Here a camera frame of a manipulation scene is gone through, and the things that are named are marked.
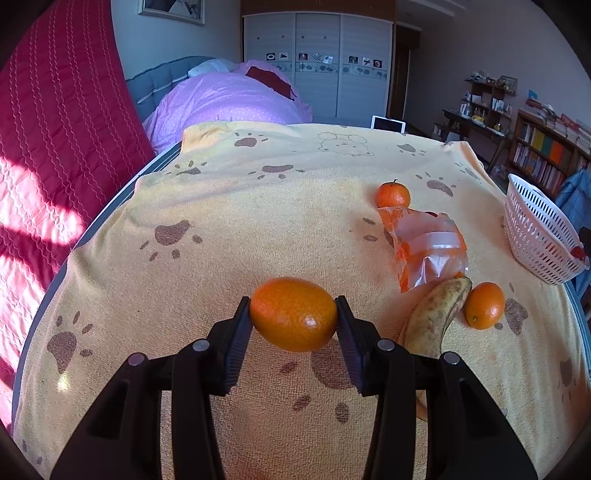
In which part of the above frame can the red tomato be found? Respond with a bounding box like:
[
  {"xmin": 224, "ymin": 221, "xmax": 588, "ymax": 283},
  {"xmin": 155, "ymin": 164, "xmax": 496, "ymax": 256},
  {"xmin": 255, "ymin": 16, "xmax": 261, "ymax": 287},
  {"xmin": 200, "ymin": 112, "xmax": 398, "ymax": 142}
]
[{"xmin": 570, "ymin": 246, "xmax": 586, "ymax": 262}]

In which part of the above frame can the framed wedding photo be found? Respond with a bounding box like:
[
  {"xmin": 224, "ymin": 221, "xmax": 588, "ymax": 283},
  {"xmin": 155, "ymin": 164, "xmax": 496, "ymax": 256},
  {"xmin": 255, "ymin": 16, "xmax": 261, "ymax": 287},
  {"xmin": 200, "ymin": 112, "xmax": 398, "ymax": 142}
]
[{"xmin": 138, "ymin": 0, "xmax": 205, "ymax": 25}]

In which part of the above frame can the purple duvet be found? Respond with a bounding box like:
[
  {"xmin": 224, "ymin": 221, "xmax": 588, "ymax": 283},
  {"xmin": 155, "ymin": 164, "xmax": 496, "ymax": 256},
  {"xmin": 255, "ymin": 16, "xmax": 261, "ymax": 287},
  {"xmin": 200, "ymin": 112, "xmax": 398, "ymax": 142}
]
[{"xmin": 142, "ymin": 60, "xmax": 312, "ymax": 153}]

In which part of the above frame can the small wooden shelf unit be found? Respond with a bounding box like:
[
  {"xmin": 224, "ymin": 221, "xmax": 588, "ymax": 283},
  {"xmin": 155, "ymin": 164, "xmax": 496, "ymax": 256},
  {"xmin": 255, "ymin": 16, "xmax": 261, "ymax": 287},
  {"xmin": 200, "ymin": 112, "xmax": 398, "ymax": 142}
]
[{"xmin": 460, "ymin": 71, "xmax": 518, "ymax": 134}]

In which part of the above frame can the wooden bookshelf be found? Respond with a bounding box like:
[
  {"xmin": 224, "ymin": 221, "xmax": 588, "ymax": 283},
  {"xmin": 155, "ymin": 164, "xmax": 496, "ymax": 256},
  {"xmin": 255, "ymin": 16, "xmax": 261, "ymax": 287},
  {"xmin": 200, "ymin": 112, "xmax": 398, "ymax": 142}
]
[{"xmin": 506, "ymin": 99, "xmax": 590, "ymax": 199}]

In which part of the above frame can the blue plaid blanket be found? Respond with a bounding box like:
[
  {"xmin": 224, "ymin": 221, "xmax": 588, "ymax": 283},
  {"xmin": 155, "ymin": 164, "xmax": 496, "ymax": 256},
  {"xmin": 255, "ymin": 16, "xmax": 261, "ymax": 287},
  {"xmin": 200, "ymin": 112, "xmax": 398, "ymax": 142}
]
[{"xmin": 555, "ymin": 170, "xmax": 591, "ymax": 256}]

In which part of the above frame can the dark wooden desk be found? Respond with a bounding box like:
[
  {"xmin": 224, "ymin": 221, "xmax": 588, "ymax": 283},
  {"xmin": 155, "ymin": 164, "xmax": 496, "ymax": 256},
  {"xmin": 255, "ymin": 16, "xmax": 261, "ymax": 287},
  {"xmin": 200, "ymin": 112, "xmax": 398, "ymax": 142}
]
[{"xmin": 442, "ymin": 108, "xmax": 512, "ymax": 173}]

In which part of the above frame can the spotted ripe banana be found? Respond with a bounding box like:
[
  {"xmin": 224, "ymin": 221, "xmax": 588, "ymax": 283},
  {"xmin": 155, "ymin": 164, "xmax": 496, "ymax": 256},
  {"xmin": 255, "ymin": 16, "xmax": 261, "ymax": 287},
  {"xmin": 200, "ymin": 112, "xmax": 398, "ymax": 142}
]
[{"xmin": 396, "ymin": 275, "xmax": 474, "ymax": 422}]

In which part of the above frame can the small orange tangerine edge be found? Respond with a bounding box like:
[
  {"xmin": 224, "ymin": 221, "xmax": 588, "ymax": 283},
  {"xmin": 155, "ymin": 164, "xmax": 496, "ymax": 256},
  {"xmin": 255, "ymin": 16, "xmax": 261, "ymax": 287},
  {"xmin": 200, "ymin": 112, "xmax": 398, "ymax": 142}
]
[{"xmin": 249, "ymin": 277, "xmax": 338, "ymax": 352}]

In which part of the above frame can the grey blue bed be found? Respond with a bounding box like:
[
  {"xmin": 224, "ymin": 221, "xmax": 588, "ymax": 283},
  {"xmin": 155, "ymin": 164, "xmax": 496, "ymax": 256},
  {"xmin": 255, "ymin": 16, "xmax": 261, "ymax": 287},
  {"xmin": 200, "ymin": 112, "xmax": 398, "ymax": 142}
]
[{"xmin": 11, "ymin": 56, "xmax": 210, "ymax": 421}]

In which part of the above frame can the yellow paw print blanket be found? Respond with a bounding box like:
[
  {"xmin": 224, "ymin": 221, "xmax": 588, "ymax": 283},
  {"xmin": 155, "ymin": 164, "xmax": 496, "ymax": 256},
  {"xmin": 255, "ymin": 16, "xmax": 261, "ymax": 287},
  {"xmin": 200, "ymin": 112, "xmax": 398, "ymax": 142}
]
[{"xmin": 14, "ymin": 122, "xmax": 590, "ymax": 476}]

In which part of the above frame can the white pillow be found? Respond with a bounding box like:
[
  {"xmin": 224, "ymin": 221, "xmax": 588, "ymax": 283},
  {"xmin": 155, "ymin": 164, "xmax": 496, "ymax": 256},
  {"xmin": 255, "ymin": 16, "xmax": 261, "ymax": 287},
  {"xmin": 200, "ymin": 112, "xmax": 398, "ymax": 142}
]
[{"xmin": 187, "ymin": 58, "xmax": 238, "ymax": 78}]

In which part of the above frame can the red quilted mattress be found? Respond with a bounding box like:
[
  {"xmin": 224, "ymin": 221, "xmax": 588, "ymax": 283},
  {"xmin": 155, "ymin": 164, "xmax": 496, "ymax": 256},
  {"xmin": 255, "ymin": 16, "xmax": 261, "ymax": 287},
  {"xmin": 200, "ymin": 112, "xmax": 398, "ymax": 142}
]
[{"xmin": 1, "ymin": 1, "xmax": 153, "ymax": 425}]

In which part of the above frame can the orange tangerine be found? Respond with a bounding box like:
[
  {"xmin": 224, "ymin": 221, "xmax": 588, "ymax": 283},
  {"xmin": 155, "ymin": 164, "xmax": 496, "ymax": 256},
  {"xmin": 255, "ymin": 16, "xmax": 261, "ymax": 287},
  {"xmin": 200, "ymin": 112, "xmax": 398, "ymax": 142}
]
[{"xmin": 375, "ymin": 180, "xmax": 411, "ymax": 208}]

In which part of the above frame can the white plastic basket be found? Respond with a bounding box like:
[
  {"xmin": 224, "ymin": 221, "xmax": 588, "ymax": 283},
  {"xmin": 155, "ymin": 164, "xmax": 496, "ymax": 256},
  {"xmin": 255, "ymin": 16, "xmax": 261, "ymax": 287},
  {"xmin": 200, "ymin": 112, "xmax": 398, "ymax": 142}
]
[{"xmin": 504, "ymin": 174, "xmax": 590, "ymax": 285}]

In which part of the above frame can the orange plastic bag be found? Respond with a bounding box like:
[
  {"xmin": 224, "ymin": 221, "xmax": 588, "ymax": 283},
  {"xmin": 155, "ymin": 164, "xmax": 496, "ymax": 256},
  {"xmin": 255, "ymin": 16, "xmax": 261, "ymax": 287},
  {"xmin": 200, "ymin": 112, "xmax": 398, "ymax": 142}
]
[{"xmin": 378, "ymin": 206, "xmax": 469, "ymax": 293}]

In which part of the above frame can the white wardrobe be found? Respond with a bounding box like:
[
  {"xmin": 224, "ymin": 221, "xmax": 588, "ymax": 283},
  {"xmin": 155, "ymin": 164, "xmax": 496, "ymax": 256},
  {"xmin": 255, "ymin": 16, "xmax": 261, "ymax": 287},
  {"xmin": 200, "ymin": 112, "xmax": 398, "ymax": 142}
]
[{"xmin": 240, "ymin": 1, "xmax": 396, "ymax": 127}]

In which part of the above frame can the large orange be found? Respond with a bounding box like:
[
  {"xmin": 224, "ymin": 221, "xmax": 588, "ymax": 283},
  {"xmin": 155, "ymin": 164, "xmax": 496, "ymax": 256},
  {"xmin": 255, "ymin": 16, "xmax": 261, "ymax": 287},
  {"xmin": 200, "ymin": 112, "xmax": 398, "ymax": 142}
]
[{"xmin": 464, "ymin": 282, "xmax": 505, "ymax": 330}]

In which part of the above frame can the dark red cloth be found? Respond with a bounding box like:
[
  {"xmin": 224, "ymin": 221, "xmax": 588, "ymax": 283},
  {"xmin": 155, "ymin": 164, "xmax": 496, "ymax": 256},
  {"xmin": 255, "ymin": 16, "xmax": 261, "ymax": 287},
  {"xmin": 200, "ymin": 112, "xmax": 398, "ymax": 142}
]
[{"xmin": 246, "ymin": 66, "xmax": 296, "ymax": 101}]

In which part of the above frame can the white tablet on stand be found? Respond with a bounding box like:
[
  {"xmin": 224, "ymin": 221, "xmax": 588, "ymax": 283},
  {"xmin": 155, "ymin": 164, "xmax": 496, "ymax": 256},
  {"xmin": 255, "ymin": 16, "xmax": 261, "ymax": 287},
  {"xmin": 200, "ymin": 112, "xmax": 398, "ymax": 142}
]
[{"xmin": 370, "ymin": 115, "xmax": 406, "ymax": 134}]

